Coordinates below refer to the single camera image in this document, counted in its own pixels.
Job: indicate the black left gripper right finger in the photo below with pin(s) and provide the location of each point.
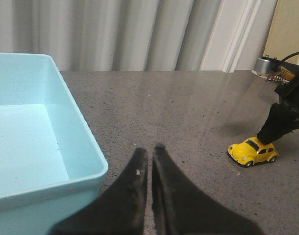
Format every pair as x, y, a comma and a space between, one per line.
181, 208

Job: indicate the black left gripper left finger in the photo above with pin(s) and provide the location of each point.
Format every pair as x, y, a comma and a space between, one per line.
119, 210

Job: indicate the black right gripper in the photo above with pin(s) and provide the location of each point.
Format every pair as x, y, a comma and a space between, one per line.
283, 118

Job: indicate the yellow toy beetle car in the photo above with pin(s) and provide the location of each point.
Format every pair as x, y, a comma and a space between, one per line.
252, 152

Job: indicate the light blue plastic box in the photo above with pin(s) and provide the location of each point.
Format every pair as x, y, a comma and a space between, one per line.
50, 163

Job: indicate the silver round device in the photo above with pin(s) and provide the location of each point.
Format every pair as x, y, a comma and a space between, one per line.
267, 65

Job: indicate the beige door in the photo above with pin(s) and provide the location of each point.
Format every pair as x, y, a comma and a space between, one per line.
283, 37

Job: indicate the white door frame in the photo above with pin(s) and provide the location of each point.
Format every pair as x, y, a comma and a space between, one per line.
237, 32

